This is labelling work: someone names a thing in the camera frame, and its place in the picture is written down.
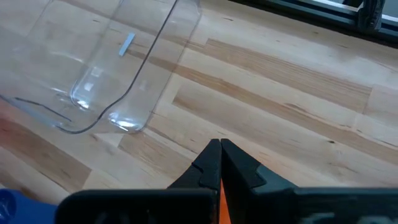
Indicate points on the orange-red measuring cup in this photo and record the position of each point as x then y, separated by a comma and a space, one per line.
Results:
223, 208

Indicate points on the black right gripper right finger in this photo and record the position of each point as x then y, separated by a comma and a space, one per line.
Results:
242, 180

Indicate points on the black aluminium table frame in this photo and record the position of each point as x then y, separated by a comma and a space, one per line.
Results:
311, 14

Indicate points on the clear plastic basket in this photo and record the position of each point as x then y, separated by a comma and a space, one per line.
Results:
93, 62

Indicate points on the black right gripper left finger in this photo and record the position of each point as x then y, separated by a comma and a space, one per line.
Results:
205, 174

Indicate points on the black frame clamp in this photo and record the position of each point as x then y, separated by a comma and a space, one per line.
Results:
371, 15

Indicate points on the blue measuring cup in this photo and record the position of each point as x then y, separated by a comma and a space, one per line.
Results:
25, 211

